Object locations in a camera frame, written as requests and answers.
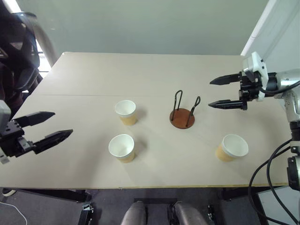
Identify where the brown paper cup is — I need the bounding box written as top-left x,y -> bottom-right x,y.
108,134 -> 135,164
114,99 -> 137,126
215,134 -> 249,163

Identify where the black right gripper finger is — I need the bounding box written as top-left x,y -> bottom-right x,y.
208,99 -> 248,111
209,73 -> 242,86

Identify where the dark shoe, white sole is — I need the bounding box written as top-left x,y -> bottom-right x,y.
2,187 -> 17,197

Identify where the white floor cable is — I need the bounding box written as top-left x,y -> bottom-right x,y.
0,200 -> 28,225

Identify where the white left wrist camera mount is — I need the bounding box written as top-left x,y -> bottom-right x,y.
0,100 -> 12,165

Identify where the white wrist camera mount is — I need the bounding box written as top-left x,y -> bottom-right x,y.
242,52 -> 270,102
0,100 -> 12,165

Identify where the black table frame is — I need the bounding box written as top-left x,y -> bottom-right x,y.
15,188 -> 95,225

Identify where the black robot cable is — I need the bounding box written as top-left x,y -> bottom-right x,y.
247,139 -> 300,225
258,80 -> 300,95

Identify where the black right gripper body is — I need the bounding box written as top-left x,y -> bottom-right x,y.
238,71 -> 261,111

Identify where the brown cup holder stand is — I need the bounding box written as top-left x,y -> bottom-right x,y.
169,90 -> 202,130

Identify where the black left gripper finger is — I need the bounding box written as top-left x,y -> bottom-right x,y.
14,112 -> 56,128
32,129 -> 74,155

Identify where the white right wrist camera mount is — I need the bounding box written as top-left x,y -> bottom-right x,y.
242,52 -> 270,102

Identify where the white box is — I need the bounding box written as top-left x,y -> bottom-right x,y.
257,186 -> 300,225

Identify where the grey rounded robot shape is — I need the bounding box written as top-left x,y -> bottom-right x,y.
120,201 -> 148,225
173,201 -> 209,225

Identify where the black office chair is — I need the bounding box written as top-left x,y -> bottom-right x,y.
0,0 -> 44,115

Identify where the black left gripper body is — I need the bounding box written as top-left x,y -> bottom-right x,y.
0,119 -> 36,158

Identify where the grey curved chair armrest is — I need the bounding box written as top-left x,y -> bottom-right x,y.
30,14 -> 59,68

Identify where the white wall panel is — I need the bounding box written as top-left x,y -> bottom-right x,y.
240,0 -> 300,74

